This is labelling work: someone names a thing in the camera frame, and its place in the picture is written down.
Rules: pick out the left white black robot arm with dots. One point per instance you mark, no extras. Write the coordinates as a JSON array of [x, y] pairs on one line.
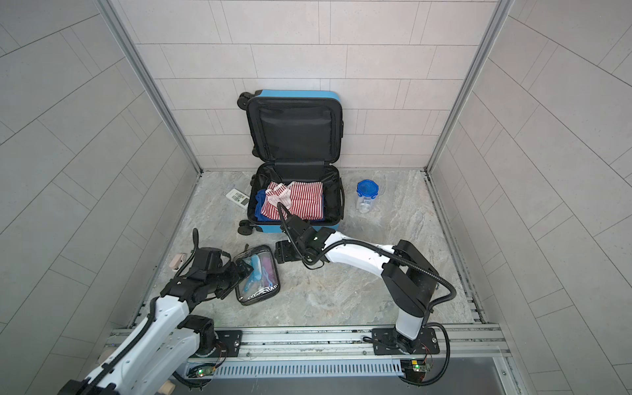
[[171, 332]]

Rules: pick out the clear jar with blue lid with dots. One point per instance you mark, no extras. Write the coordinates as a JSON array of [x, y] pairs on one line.
[[367, 191]]

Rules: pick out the beige cylinder handle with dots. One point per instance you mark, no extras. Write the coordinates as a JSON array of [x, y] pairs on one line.
[[167, 388]]

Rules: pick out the small pink object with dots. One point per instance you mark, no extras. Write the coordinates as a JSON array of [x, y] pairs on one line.
[[178, 261]]

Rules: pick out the clear toiletry pouch black trim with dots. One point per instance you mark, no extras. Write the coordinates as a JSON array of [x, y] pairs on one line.
[[263, 282]]

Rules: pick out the red white striped garment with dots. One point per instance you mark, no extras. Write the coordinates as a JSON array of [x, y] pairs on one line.
[[305, 200]]

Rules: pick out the blue shirt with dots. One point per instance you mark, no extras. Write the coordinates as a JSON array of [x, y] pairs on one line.
[[260, 201]]

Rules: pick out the left circuit board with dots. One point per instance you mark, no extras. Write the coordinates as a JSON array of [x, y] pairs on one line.
[[202, 371]]

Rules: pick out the right circuit board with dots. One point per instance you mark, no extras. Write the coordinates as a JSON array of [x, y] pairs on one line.
[[415, 370]]

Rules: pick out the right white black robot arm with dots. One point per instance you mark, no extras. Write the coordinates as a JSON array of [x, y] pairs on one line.
[[412, 282]]

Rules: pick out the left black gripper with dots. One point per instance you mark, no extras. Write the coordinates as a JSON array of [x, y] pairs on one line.
[[237, 276]]

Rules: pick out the white remote control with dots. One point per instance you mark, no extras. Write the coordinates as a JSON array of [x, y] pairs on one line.
[[238, 198]]

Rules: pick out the blue suitcase with black lining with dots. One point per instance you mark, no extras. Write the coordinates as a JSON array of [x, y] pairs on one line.
[[298, 137]]

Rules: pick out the circuit board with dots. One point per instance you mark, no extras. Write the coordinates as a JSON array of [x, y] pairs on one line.
[[202, 371], [415, 370]]

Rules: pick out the aluminium mounting rail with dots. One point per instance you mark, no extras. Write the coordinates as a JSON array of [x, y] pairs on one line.
[[359, 343]]

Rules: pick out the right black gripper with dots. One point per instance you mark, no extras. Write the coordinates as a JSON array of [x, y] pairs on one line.
[[282, 253]]

